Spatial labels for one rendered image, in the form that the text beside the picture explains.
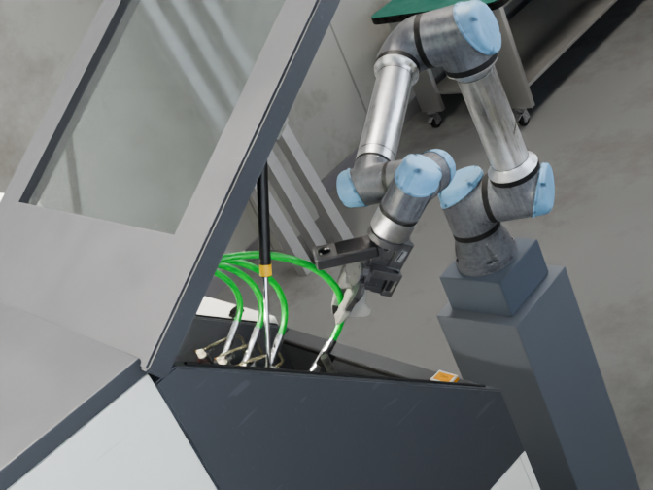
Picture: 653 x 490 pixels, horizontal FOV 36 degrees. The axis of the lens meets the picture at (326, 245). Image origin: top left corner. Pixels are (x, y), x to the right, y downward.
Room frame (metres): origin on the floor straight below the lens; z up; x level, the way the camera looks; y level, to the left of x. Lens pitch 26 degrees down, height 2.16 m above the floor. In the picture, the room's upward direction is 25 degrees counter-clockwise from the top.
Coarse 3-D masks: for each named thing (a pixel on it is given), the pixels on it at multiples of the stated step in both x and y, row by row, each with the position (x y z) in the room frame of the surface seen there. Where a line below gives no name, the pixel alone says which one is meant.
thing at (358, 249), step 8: (344, 240) 1.67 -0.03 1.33; (352, 240) 1.67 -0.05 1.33; (360, 240) 1.66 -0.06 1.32; (368, 240) 1.65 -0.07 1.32; (320, 248) 1.66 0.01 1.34; (328, 248) 1.66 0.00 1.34; (336, 248) 1.66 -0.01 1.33; (344, 248) 1.65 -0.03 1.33; (352, 248) 1.64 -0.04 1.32; (360, 248) 1.64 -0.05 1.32; (368, 248) 1.63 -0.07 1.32; (376, 248) 1.63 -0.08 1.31; (320, 256) 1.65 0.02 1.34; (328, 256) 1.64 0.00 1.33; (336, 256) 1.63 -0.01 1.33; (344, 256) 1.63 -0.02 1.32; (352, 256) 1.63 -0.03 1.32; (360, 256) 1.63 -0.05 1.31; (368, 256) 1.63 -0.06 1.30; (376, 256) 1.63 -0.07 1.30; (320, 264) 1.64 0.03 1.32; (328, 264) 1.64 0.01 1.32; (336, 264) 1.64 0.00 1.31
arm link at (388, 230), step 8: (376, 216) 1.64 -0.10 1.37; (384, 216) 1.62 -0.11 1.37; (376, 224) 1.63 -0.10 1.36; (384, 224) 1.61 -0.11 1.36; (392, 224) 1.61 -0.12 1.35; (416, 224) 1.62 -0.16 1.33; (376, 232) 1.62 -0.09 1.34; (384, 232) 1.61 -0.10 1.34; (392, 232) 1.61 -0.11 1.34; (400, 232) 1.60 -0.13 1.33; (408, 232) 1.61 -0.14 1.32; (384, 240) 1.62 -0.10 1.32; (392, 240) 1.61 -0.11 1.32; (400, 240) 1.61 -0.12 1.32
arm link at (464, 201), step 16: (464, 176) 2.12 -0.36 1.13; (480, 176) 2.09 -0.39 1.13; (448, 192) 2.09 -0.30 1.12; (464, 192) 2.07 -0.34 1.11; (480, 192) 2.06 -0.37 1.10; (448, 208) 2.10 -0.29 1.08; (464, 208) 2.07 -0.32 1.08; (480, 208) 2.05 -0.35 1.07; (464, 224) 2.08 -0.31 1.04; (480, 224) 2.07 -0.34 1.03; (496, 224) 2.09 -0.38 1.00
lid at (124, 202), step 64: (128, 0) 2.11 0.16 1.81; (192, 0) 1.89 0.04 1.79; (256, 0) 1.71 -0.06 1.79; (320, 0) 1.53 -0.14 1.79; (128, 64) 1.93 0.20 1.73; (192, 64) 1.74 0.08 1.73; (256, 64) 1.54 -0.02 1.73; (64, 128) 1.98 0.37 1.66; (128, 128) 1.77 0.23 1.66; (192, 128) 1.60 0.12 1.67; (256, 128) 1.43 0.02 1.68; (64, 192) 1.81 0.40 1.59; (128, 192) 1.63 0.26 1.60; (192, 192) 1.48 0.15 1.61; (0, 256) 1.81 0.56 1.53; (64, 256) 1.62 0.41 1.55; (128, 256) 1.47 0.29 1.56; (192, 256) 1.34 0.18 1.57; (64, 320) 1.49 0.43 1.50; (128, 320) 1.36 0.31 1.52; (192, 320) 1.30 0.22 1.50
